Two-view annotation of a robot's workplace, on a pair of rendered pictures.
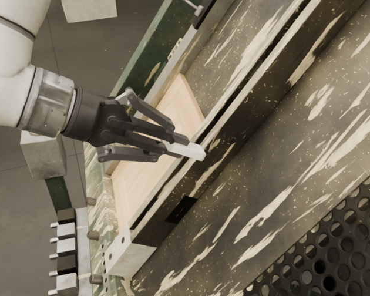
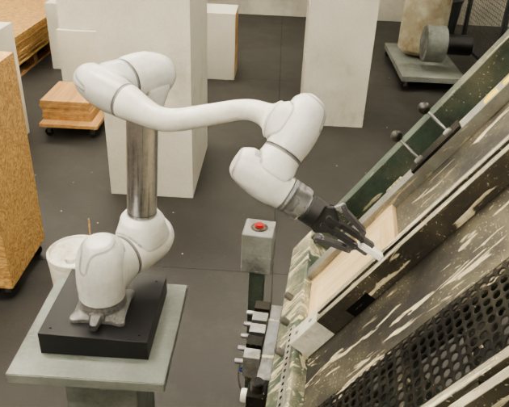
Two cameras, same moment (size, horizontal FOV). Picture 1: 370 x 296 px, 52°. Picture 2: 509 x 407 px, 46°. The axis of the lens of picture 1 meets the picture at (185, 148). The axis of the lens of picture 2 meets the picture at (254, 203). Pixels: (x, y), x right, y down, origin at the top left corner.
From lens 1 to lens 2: 0.92 m
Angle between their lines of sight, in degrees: 20
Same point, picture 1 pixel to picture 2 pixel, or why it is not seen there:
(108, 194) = (305, 293)
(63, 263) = (252, 340)
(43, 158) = (256, 253)
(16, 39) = (292, 163)
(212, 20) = (428, 169)
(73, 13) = not seen: hidden behind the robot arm
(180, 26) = (407, 165)
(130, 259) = (311, 337)
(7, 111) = (277, 198)
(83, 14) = not seen: hidden behind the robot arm
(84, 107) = (315, 206)
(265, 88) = (436, 224)
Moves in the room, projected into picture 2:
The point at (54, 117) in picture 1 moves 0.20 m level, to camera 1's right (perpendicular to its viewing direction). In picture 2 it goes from (299, 207) to (380, 226)
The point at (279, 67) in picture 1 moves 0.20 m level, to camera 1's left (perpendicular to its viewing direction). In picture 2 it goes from (448, 212) to (368, 195)
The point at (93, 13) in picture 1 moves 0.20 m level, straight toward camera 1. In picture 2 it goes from (334, 118) to (333, 127)
